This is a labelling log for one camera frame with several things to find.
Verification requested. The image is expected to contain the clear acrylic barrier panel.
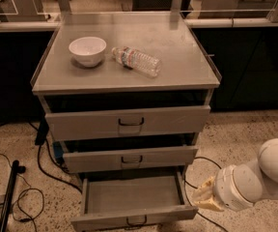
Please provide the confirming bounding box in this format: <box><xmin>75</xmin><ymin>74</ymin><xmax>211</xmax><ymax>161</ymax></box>
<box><xmin>0</xmin><ymin>0</ymin><xmax>278</xmax><ymax>25</ymax></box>

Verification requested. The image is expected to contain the clear plastic water bottle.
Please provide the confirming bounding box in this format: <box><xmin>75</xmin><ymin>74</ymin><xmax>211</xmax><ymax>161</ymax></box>
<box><xmin>111</xmin><ymin>46</ymin><xmax>161</xmax><ymax>78</ymax></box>

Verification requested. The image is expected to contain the grey middle drawer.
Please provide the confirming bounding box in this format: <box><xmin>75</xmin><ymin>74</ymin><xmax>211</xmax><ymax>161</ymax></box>
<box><xmin>63</xmin><ymin>134</ymin><xmax>198</xmax><ymax>173</ymax></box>

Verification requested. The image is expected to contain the white ceramic bowl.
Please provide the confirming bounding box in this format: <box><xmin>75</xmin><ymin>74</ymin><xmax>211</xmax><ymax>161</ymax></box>
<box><xmin>69</xmin><ymin>37</ymin><xmax>107</xmax><ymax>68</ymax></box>

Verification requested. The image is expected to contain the thin black looped cable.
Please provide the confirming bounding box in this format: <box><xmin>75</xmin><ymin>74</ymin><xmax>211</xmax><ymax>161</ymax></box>
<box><xmin>0</xmin><ymin>150</ymin><xmax>45</xmax><ymax>232</ymax></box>

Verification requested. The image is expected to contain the grey drawer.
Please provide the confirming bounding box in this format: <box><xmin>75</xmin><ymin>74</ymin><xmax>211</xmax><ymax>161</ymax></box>
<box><xmin>45</xmin><ymin>91</ymin><xmax>210</xmax><ymax>141</ymax></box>
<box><xmin>63</xmin><ymin>134</ymin><xmax>198</xmax><ymax>173</ymax></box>
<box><xmin>71</xmin><ymin>167</ymin><xmax>198</xmax><ymax>232</ymax></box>

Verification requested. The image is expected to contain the black floor cable left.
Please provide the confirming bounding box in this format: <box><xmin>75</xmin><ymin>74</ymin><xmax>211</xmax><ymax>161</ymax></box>
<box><xmin>26</xmin><ymin>121</ymin><xmax>83</xmax><ymax>193</ymax></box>

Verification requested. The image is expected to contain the black floor cable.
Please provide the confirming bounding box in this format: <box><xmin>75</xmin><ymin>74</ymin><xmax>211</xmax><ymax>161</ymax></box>
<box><xmin>183</xmin><ymin>156</ymin><xmax>230</xmax><ymax>232</ymax></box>
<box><xmin>26</xmin><ymin>121</ymin><xmax>83</xmax><ymax>193</ymax></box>

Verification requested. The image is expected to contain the black metal stand leg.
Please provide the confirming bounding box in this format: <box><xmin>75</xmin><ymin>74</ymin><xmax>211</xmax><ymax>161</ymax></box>
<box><xmin>0</xmin><ymin>160</ymin><xmax>25</xmax><ymax>232</ymax></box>

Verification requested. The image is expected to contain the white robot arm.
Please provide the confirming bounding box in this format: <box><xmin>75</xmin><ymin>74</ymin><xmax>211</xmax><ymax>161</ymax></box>
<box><xmin>192</xmin><ymin>138</ymin><xmax>278</xmax><ymax>212</ymax></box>

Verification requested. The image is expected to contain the grey top drawer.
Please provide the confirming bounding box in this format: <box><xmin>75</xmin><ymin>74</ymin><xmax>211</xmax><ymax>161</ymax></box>
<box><xmin>45</xmin><ymin>91</ymin><xmax>210</xmax><ymax>141</ymax></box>

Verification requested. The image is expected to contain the grey bottom drawer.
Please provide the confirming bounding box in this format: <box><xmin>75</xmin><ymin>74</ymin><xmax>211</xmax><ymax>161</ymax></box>
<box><xmin>71</xmin><ymin>167</ymin><xmax>198</xmax><ymax>232</ymax></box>

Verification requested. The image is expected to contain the grey drawer cabinet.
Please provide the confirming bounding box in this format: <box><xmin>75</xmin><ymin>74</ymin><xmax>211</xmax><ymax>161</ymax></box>
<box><xmin>30</xmin><ymin>11</ymin><xmax>223</xmax><ymax>179</ymax></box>

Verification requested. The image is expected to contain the black floor cable right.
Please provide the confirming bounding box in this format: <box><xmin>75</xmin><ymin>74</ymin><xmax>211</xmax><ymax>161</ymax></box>
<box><xmin>183</xmin><ymin>156</ymin><xmax>230</xmax><ymax>232</ymax></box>

